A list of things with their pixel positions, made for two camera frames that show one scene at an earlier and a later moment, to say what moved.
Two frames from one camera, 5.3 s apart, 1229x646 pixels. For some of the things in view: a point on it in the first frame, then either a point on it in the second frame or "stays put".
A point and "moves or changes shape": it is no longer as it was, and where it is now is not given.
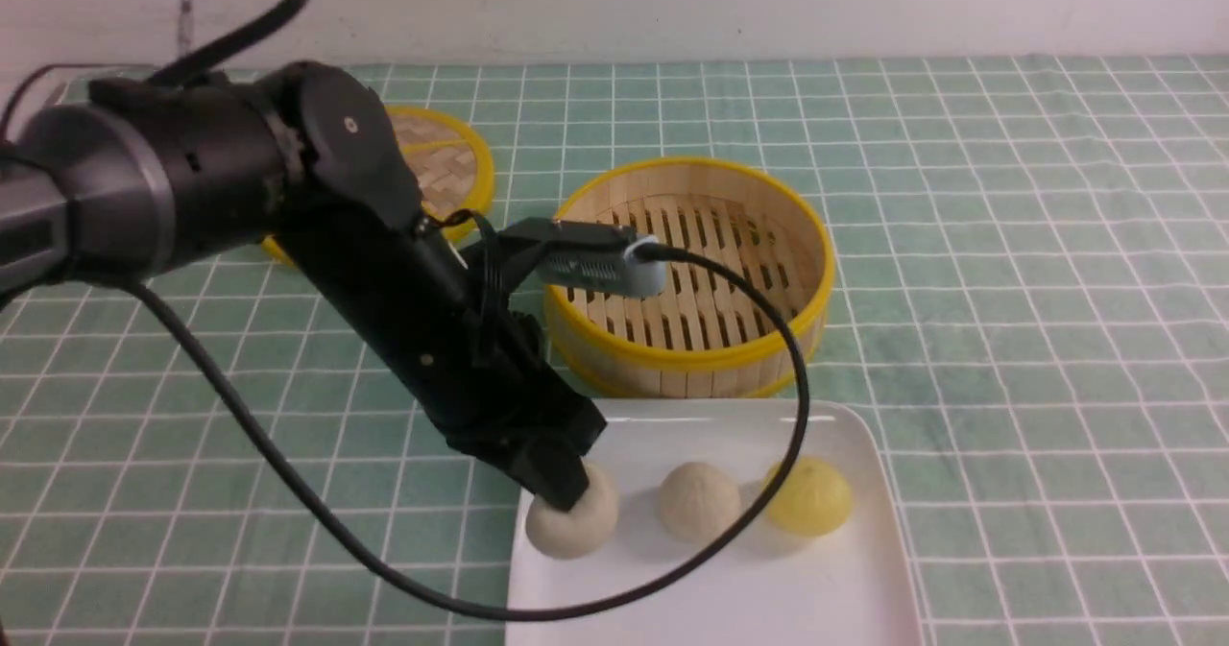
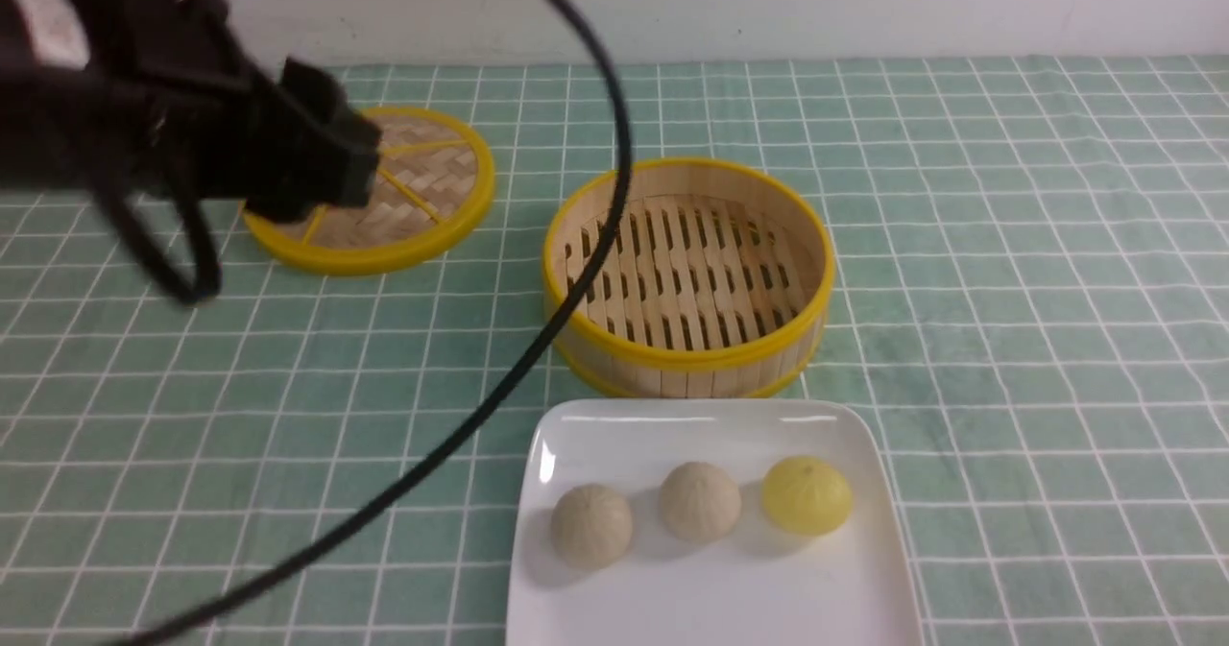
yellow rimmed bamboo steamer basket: x=705 y=334 stays put
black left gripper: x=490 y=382 to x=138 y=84
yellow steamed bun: x=812 y=497 stays put
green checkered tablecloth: x=1029 y=311 stays put
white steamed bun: x=564 y=535 moves or changes shape
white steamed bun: x=698 y=503 stays put
